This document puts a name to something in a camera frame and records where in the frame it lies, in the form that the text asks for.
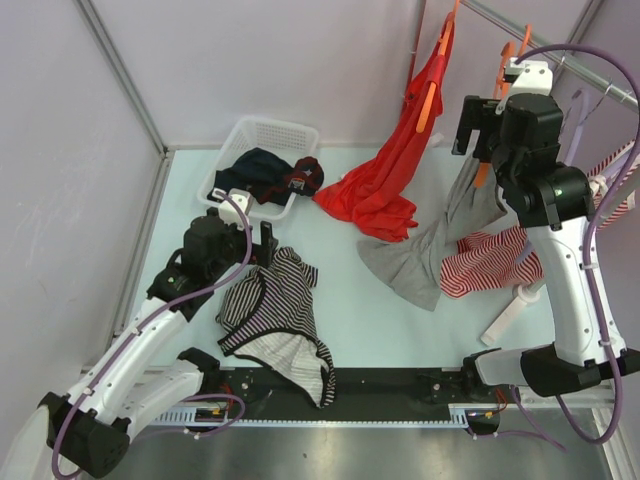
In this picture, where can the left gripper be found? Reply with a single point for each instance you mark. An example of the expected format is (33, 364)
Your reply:
(261, 254)

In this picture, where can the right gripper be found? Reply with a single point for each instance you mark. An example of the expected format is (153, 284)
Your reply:
(471, 115)

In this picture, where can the orange plastic hanger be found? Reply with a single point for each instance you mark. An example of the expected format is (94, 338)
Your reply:
(501, 88)

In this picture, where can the black white striped tank top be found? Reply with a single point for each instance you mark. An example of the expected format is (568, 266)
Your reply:
(268, 318)

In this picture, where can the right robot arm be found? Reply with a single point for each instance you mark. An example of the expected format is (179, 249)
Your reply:
(519, 139)

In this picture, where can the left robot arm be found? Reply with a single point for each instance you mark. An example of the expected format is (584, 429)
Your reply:
(93, 424)

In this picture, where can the orange hanger with red garment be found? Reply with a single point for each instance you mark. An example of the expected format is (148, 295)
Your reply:
(432, 106)

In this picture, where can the purple plastic hanger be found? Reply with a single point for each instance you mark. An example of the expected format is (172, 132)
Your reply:
(582, 115)

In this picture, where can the navy blue garment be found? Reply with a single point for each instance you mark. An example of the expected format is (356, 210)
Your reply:
(256, 167)

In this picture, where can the dark red navy garment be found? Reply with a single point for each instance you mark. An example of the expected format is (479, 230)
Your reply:
(305, 179)

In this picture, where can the white laundry basket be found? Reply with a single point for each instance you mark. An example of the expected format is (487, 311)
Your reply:
(289, 141)

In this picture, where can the grey garment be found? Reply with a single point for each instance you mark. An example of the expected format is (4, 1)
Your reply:
(412, 267)

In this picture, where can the red white striped garment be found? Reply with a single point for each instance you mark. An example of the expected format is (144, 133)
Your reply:
(485, 261)

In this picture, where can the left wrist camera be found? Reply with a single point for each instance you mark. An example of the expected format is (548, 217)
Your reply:
(235, 202)

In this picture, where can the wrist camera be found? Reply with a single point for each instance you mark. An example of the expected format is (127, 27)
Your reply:
(235, 202)
(528, 76)

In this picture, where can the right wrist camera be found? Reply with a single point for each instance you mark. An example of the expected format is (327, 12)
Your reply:
(528, 76)

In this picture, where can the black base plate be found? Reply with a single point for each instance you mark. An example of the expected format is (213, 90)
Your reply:
(364, 394)

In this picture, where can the white cable duct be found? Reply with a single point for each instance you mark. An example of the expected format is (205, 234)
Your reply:
(456, 417)

